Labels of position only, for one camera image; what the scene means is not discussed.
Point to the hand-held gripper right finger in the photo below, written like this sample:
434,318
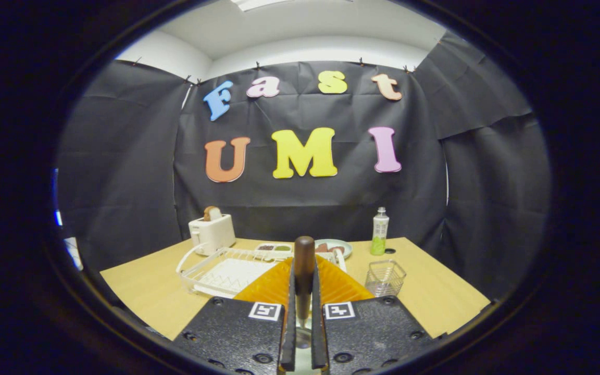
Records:
318,338

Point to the brown bread slice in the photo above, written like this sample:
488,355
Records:
211,213

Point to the brown meat piece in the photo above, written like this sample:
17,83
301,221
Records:
322,248
338,250

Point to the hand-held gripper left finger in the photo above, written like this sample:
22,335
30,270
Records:
288,338

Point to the green plate with meat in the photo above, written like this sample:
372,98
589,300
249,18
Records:
346,247

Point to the white ceiling light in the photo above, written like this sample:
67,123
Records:
279,3

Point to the white toaster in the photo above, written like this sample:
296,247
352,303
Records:
214,234

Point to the white divided snack tray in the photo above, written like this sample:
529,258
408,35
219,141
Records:
274,248

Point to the green and white bottle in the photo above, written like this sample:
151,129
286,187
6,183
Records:
379,232

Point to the blue lit screen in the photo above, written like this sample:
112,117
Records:
58,217

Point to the black backdrop cloth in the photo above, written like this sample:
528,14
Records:
331,203

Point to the white device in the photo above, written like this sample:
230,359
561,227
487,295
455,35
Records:
73,252

